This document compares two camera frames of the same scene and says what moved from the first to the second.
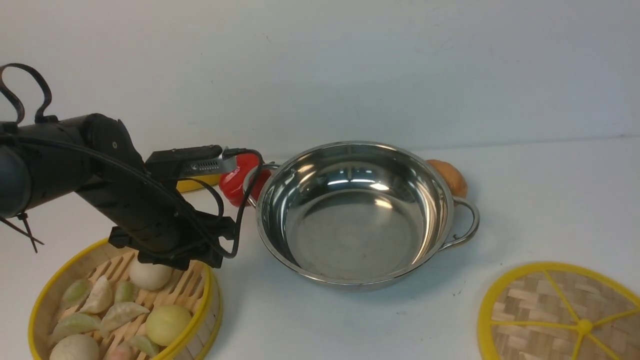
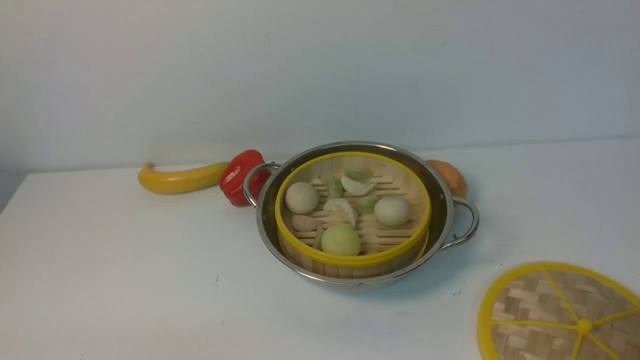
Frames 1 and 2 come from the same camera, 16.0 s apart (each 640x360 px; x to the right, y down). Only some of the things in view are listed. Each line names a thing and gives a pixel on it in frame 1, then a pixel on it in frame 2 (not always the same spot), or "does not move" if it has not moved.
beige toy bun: (75, 346) to (392, 211)
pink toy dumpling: (122, 353) to (304, 223)
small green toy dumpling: (142, 343) to (317, 241)
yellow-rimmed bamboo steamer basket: (199, 290) to (351, 214)
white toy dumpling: (101, 298) to (356, 188)
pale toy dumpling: (118, 314) to (341, 210)
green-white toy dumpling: (76, 323) to (336, 189)
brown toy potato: (457, 185) does not move
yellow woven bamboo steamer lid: (559, 311) does not move
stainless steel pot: (356, 215) does not move
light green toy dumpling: (126, 291) to (365, 204)
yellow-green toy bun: (166, 324) to (341, 239)
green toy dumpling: (76, 293) to (360, 175)
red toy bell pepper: (231, 184) does not move
